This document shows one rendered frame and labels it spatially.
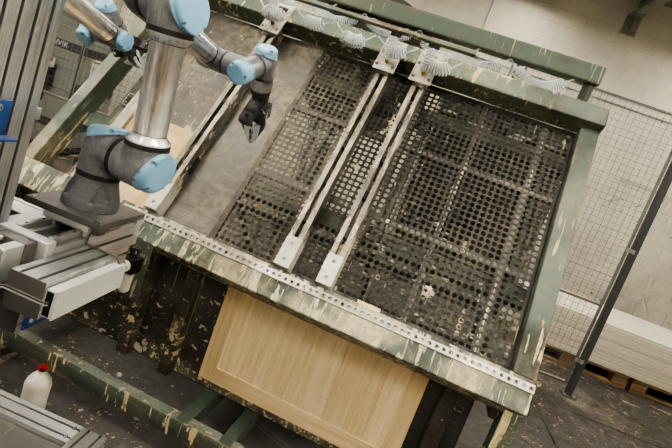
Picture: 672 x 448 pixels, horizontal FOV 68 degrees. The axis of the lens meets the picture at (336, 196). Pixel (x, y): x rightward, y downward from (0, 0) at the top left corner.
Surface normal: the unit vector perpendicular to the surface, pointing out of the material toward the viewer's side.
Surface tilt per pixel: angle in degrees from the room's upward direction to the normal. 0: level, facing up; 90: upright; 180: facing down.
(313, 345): 90
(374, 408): 90
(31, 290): 90
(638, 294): 90
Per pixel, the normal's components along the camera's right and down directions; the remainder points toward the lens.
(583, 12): -0.14, 0.10
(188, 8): 0.91, 0.24
